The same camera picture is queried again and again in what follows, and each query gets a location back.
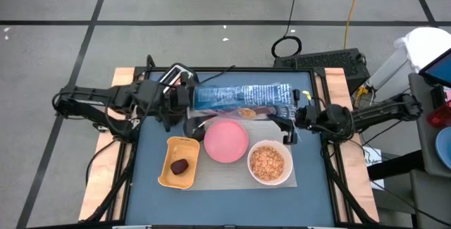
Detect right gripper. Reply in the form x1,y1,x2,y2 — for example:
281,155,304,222
268,87,320,145

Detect golden cereal flakes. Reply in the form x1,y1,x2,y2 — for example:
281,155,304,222
249,145,285,182

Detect red plastic object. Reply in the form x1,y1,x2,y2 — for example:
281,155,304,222
427,99,451,128

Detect blue cereal box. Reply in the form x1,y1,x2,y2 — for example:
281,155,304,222
192,82,299,121

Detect blue plate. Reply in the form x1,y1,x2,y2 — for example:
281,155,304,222
435,126,451,171

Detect grey woven placemat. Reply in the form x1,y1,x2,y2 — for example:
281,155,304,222
182,118,298,190

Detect black computer case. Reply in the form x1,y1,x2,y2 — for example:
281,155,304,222
273,48,371,94

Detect black aluminium table frame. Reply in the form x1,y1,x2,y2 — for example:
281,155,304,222
79,54,380,229

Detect wooden side board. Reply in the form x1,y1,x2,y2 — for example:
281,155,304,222
323,67,380,223
78,67,138,222

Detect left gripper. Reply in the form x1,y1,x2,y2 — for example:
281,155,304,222
160,82,194,131

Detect black toaster cable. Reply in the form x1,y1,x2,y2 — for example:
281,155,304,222
199,65,236,84

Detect white paper sheet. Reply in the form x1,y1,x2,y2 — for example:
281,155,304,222
361,145,385,190

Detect dark tablet screen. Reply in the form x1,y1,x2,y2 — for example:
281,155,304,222
418,47,451,89

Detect yellow hanging cable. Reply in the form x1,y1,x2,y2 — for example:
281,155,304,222
343,0,364,50

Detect grey side cart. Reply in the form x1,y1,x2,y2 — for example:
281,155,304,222
408,72,451,229

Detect black and silver toaster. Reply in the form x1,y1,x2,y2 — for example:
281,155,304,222
157,62,199,87

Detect white bin with bag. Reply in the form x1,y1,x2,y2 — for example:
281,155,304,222
366,27,451,112

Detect black hanging cable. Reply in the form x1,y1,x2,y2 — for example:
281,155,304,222
271,0,303,59

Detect orange plastic tray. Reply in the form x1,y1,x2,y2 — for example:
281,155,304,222
157,136,201,190

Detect dark red plum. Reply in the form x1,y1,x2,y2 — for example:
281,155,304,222
170,158,190,176

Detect black cup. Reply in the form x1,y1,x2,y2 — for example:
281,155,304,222
183,114,209,142

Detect pale pink bowl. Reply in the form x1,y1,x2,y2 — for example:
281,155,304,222
247,139,294,187

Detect pink plate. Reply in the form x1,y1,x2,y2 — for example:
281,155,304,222
203,119,250,164

